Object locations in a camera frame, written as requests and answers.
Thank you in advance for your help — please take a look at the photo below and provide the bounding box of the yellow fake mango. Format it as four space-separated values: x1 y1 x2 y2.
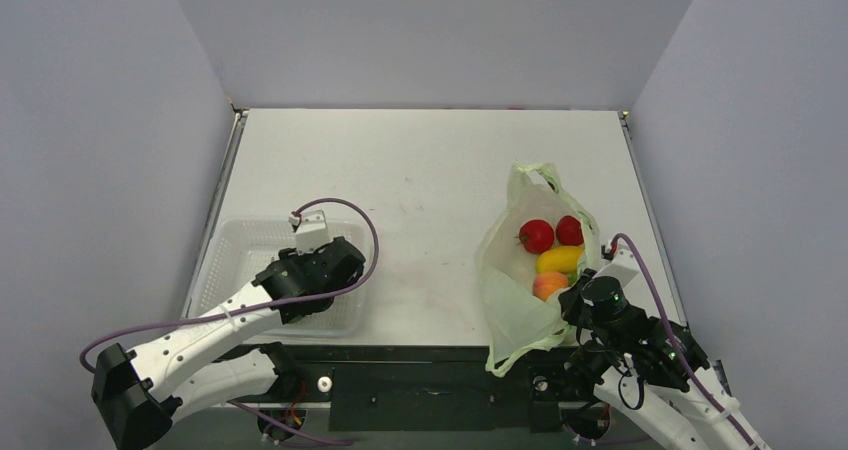
535 246 585 274

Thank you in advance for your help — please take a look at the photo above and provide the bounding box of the pale green plastic bag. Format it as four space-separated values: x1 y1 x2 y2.
474 163 601 378

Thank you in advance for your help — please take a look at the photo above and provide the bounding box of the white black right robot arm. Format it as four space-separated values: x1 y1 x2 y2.
557 271 768 449

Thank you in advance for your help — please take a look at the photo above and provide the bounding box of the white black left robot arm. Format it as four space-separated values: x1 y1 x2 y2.
91 237 366 449

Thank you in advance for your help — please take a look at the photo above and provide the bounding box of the orange fake peach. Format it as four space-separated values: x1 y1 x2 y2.
532 271 570 302

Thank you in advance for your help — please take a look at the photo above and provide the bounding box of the red fake apple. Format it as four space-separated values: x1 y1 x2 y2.
555 215 584 247

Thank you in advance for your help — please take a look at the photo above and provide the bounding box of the red fake tomato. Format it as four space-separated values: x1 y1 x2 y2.
516 219 556 255

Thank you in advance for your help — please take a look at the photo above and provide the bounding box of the white perforated plastic basket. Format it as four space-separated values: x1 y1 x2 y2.
184 217 367 341

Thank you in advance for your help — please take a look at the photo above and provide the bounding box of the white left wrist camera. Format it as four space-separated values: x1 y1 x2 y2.
288 210 331 255

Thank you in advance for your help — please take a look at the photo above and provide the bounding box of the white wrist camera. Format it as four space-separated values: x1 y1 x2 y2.
288 210 331 255
595 247 641 289

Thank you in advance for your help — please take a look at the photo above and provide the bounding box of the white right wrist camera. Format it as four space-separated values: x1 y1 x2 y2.
595 247 641 289

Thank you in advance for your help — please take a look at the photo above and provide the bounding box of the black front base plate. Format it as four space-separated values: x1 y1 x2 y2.
174 343 614 438

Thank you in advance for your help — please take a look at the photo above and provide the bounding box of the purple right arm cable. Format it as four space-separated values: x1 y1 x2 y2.
609 232 760 450

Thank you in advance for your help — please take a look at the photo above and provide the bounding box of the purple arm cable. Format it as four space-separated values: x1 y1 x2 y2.
79 197 380 448
609 232 760 450

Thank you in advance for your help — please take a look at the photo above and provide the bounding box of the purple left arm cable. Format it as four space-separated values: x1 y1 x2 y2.
79 197 380 448

